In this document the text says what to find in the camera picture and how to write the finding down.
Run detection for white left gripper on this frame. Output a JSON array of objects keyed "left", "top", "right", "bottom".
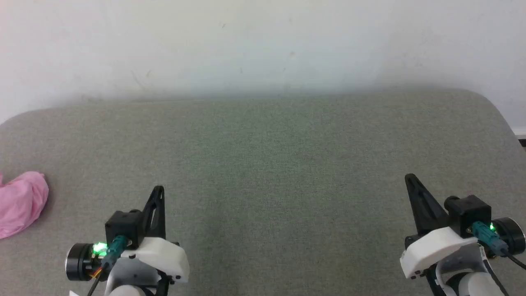
[{"left": 118, "top": 186, "right": 190, "bottom": 285}]

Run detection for pink cotton shorts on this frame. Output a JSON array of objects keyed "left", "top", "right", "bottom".
[{"left": 0, "top": 171, "right": 49, "bottom": 240}]

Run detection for right teal-plug black cable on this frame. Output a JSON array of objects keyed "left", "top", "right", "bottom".
[{"left": 471, "top": 221, "right": 526, "bottom": 271}]

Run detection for grey-green fabric sofa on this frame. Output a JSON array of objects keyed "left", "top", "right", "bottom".
[{"left": 0, "top": 88, "right": 526, "bottom": 296}]

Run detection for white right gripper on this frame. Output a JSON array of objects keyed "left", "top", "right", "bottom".
[{"left": 400, "top": 173, "right": 480, "bottom": 280}]

